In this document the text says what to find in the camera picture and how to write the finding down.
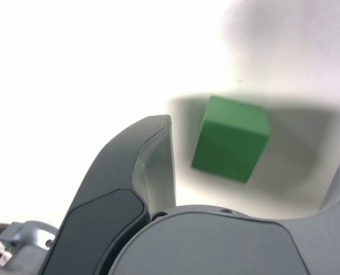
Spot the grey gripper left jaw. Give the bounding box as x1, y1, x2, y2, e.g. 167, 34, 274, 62
38, 113, 179, 275

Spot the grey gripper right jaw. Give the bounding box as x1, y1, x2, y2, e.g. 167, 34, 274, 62
109, 154, 340, 275

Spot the green cube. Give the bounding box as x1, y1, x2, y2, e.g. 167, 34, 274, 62
191, 95, 271, 183

